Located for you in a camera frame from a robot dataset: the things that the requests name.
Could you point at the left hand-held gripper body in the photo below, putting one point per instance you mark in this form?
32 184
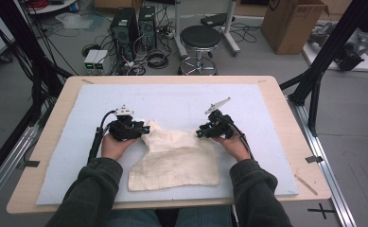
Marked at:
125 129

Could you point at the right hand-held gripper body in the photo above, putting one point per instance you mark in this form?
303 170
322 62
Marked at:
221 126

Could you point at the cream printed cloth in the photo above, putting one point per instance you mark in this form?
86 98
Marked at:
175 164

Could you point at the person's left hand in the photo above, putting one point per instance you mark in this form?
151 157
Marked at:
113 148

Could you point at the person's right hand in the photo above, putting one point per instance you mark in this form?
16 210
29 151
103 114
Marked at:
236 146

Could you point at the white power supply box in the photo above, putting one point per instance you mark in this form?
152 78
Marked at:
102 60
90 60

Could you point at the person's right leg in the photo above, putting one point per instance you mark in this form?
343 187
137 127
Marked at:
203 217

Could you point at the person's leg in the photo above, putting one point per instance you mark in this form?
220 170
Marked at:
203 217
134 219

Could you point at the person's left leg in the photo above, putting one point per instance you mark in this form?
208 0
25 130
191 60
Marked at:
134 219

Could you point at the black round stool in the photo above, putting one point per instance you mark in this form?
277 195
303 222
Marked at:
200 36

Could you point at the white stand leg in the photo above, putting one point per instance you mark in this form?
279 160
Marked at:
232 34
179 34

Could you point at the large black computer tower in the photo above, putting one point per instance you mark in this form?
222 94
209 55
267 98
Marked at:
123 31

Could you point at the small black computer tower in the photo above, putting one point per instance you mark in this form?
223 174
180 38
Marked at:
147 28

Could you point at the black tape strip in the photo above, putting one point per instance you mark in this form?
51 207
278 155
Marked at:
30 164
314 159

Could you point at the thin wooden stick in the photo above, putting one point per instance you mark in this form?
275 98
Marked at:
306 185

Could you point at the black flat device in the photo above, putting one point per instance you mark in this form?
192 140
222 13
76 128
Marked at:
216 19

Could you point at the clear plastic sheet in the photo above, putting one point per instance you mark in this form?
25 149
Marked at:
74 20

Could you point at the cardboard box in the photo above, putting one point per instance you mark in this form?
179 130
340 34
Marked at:
293 28

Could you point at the black tape cross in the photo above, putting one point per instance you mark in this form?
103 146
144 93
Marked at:
321 210

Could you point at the white round table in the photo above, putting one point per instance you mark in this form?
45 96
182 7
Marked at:
52 7

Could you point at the grey black machine part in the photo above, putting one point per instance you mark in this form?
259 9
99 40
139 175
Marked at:
350 52

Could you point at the white board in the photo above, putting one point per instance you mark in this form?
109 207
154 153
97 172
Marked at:
366 64

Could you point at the aluminium rail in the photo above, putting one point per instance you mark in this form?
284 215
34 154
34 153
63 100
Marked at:
5 170
326 167

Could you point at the black metal frame post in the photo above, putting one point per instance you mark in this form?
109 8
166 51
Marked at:
21 41
326 50

